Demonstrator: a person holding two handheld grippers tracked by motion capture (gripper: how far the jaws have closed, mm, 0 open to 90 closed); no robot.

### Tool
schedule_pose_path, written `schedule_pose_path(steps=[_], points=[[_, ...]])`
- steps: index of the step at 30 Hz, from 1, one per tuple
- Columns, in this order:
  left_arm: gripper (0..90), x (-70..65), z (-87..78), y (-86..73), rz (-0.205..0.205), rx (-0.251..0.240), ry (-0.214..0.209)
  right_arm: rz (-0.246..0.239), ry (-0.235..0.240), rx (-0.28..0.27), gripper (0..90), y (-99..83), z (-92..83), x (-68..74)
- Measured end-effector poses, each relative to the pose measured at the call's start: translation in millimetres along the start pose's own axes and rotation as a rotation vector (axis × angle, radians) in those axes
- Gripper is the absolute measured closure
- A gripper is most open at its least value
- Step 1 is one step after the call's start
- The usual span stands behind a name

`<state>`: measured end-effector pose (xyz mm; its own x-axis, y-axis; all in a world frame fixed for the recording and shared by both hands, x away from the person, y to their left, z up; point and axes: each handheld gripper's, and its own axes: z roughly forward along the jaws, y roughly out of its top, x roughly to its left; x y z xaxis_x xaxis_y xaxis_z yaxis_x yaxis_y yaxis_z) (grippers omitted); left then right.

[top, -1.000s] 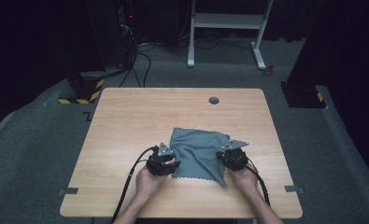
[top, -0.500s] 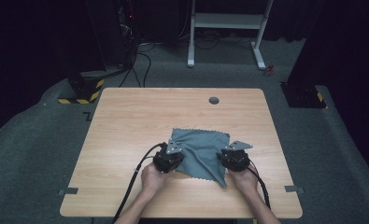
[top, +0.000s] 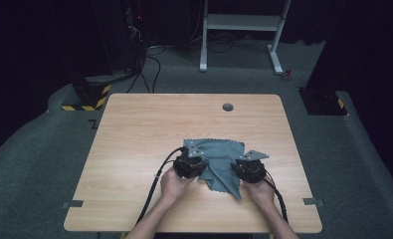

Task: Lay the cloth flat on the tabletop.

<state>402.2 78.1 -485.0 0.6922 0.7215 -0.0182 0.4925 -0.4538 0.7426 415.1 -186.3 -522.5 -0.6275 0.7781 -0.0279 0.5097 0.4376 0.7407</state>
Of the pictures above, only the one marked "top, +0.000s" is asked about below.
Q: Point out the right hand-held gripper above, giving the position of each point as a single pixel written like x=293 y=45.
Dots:
x=250 y=171

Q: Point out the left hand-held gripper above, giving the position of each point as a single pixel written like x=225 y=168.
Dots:
x=189 y=166

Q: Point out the grey cloth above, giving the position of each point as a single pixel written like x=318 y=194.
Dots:
x=222 y=152

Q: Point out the person's right hand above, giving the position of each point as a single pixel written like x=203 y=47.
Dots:
x=260 y=194

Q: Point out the person's left hand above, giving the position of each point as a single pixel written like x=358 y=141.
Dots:
x=172 y=187

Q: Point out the grey round table grommet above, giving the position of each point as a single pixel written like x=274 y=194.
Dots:
x=228 y=107

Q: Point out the grey tape piece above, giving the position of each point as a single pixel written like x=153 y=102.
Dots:
x=311 y=201
x=74 y=203

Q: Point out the black stand base yellow mark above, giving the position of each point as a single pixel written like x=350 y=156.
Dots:
x=321 y=103

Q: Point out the small red object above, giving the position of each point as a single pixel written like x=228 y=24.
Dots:
x=287 y=74

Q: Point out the black stand base yellow striped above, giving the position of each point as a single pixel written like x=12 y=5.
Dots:
x=91 y=96

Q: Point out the dark equipment rack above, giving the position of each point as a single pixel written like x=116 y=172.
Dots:
x=134 y=33

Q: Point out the white metal desk frame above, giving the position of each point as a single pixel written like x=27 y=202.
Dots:
x=240 y=22

